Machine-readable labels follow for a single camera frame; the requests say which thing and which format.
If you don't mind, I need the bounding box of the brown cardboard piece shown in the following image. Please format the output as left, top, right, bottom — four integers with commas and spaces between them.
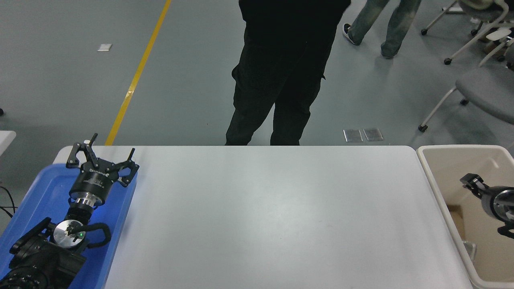
447, 206, 466, 240

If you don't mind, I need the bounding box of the person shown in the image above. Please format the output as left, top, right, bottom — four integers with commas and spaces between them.
342, 0, 422, 59
225, 0, 352, 146

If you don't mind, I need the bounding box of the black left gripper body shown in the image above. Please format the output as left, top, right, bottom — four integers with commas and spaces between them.
69, 159, 121, 202

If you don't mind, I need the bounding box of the white-legged office chair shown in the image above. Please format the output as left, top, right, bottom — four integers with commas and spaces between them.
420, 0, 514, 65

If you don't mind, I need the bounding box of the black floor cable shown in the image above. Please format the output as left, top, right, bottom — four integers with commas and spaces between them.
0, 186, 16, 219

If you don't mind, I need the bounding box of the large pale bin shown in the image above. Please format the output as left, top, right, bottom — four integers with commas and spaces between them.
416, 145, 514, 289

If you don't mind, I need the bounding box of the grey-seat office chair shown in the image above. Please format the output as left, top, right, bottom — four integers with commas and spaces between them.
418, 64, 514, 134

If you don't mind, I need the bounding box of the clear plastic scrap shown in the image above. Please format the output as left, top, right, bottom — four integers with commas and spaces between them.
462, 240, 477, 264

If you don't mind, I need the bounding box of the white side table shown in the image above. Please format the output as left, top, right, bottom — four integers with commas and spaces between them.
0, 130, 16, 156

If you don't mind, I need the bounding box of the blue plastic tray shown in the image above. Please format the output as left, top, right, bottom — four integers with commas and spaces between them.
0, 163, 138, 289

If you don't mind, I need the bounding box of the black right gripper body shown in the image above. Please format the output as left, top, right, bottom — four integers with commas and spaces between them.
481, 185, 514, 222

